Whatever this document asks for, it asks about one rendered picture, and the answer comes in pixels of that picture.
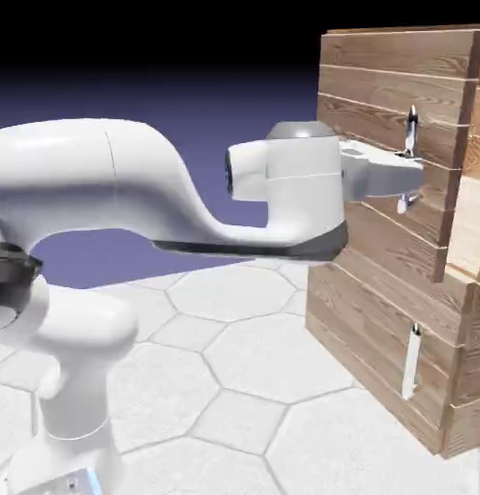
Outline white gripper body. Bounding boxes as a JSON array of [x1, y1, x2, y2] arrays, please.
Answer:
[[361, 149, 426, 203]]

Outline curved silver door handle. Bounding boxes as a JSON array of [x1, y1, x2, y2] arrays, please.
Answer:
[[396, 104, 422, 215]]

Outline wooden cabinet door with handle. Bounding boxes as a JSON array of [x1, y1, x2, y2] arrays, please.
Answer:
[[315, 29, 480, 284]]

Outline light wood cabinet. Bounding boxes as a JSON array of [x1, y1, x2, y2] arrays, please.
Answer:
[[304, 23, 480, 460]]

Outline straight silver door handle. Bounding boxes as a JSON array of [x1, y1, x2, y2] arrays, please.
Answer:
[[401, 323, 423, 401]]

